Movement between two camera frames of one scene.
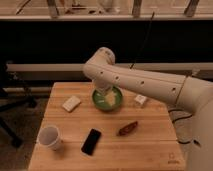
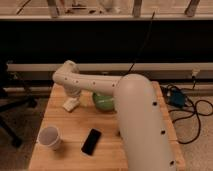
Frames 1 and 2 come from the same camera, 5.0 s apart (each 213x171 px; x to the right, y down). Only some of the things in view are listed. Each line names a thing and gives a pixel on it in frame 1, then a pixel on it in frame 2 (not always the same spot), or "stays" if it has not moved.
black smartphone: (91, 141) stays
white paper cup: (49, 137) stays
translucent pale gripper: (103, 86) → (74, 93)
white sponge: (71, 104) stays
